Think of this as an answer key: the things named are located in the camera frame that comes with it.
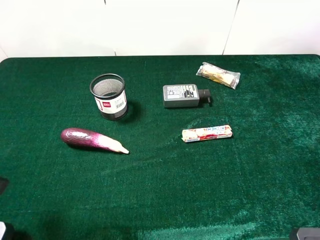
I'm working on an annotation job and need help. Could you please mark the grey robot part bottom right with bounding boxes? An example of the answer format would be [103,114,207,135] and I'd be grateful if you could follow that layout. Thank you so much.
[289,227,320,240]

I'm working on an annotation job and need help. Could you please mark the purple toy eggplant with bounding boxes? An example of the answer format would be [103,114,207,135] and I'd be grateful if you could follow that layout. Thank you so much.
[60,127,130,154]

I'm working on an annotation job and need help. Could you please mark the black mesh pen holder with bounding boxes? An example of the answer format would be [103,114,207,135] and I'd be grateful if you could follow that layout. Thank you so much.
[89,73,128,121]

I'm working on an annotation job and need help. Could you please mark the dark robot part bottom left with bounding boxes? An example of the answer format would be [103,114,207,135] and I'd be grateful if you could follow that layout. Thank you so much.
[0,221,30,240]

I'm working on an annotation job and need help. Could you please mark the Hi-Chew candy stick pack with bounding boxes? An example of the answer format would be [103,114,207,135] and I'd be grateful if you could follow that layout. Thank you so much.
[181,125,233,143]

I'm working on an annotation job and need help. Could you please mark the clear wrapped snack packet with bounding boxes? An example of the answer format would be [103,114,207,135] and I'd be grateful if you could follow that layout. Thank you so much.
[196,62,241,90]

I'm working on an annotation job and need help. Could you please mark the grey pump bottle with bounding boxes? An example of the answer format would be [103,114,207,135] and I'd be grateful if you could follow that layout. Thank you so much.
[162,83,212,108]

